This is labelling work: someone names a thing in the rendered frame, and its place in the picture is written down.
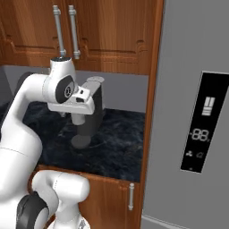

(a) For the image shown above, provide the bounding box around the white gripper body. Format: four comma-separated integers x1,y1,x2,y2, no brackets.
47,98,97,116

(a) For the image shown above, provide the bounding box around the dark grey coffee machine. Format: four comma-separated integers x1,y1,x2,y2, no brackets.
71,75,106,150

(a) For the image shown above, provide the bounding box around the wooden base cupboard door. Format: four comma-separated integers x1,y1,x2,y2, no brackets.
35,165,141,229

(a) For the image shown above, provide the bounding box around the grey fridge with black display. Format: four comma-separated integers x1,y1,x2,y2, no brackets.
140,0,229,229

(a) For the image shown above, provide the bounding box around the silver cupboard door handle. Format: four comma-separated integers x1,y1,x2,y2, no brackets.
52,4,67,58
68,4,81,60

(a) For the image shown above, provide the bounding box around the wooden wall cupboard door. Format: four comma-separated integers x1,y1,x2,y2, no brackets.
64,0,158,76
0,0,67,68

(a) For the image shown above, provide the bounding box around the short silver cupboard handle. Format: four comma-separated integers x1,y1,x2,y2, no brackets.
128,182,135,212

